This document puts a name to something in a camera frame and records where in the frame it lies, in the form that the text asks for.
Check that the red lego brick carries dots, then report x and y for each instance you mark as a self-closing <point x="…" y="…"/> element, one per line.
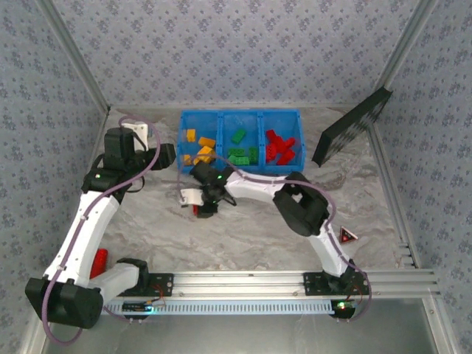
<point x="285" y="143"/>
<point x="272" y="153"/>
<point x="286" y="157"/>
<point x="273" y="135"/>
<point x="195" y="210"/>

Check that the yellow half-round lego brick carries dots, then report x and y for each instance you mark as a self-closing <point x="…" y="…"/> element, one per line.
<point x="187" y="159"/>
<point x="203" y="160"/>

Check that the green lego brick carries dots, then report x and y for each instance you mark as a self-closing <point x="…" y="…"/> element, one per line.
<point x="239" y="160"/>
<point x="253" y="155"/>
<point x="239" y="136"/>
<point x="236" y="151"/>

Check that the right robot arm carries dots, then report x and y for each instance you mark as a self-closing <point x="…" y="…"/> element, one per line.
<point x="254" y="186"/>

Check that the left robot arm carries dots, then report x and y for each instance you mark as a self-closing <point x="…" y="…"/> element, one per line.
<point x="88" y="228"/>

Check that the blue three-compartment bin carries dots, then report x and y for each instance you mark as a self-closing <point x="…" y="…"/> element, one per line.
<point x="280" y="169"/>

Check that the red glitter tube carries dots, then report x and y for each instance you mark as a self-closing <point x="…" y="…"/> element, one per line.
<point x="99" y="262"/>

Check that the red triangle sign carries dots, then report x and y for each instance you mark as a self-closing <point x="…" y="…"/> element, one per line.
<point x="346" y="236"/>

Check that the black ribbed panel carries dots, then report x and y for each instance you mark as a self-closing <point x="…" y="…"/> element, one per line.
<point x="350" y="125"/>

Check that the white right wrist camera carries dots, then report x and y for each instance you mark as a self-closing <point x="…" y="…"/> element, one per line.
<point x="191" y="197"/>

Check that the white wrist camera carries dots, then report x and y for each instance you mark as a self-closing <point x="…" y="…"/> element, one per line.
<point x="138" y="130"/>
<point x="191" y="197"/>

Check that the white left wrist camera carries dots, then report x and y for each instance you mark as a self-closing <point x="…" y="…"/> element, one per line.
<point x="138" y="130"/>

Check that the wide aluminium base rail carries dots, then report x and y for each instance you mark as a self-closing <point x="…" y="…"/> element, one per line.
<point x="239" y="284"/>

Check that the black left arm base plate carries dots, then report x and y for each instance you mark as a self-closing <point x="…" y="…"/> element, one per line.
<point x="164" y="284"/>

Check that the aluminium corner post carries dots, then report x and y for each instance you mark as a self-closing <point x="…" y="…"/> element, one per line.
<point x="78" y="55"/>
<point x="411" y="37"/>

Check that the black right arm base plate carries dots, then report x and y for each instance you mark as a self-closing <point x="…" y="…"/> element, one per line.
<point x="313" y="284"/>

